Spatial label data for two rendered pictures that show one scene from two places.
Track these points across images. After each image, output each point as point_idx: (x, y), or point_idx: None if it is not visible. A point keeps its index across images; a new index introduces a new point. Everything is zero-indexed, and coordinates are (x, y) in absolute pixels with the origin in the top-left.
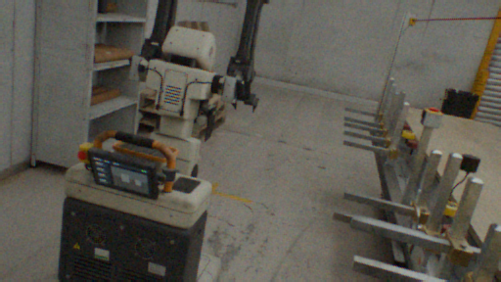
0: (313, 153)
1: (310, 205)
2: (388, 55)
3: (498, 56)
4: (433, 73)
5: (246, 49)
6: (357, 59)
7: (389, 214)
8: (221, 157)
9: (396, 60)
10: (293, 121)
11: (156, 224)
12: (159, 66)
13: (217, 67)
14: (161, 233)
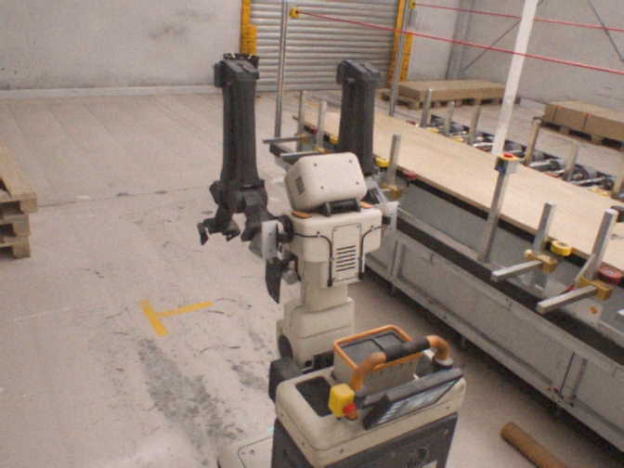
0: (174, 195)
1: (261, 270)
2: (139, 21)
3: (255, 5)
4: (198, 37)
5: (371, 155)
6: (100, 33)
7: (466, 266)
8: (91, 256)
9: (150, 27)
10: (91, 155)
11: (427, 426)
12: (324, 227)
13: None
14: (435, 431)
